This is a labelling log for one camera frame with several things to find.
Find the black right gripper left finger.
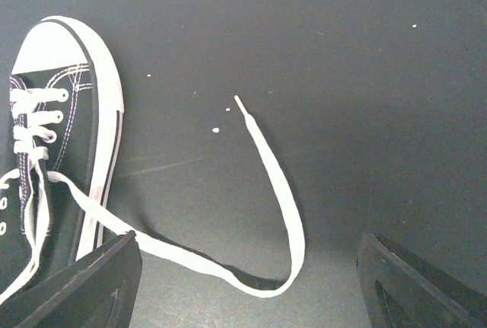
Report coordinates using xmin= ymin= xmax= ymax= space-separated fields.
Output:
xmin=1 ymin=231 xmax=142 ymax=327

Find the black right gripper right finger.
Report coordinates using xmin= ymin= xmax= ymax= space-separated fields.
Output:
xmin=357 ymin=232 xmax=486 ymax=327

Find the white shoelace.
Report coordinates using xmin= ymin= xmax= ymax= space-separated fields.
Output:
xmin=0 ymin=88 xmax=307 ymax=304

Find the black canvas sneaker white sole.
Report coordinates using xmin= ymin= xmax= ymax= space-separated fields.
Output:
xmin=1 ymin=16 xmax=124 ymax=301

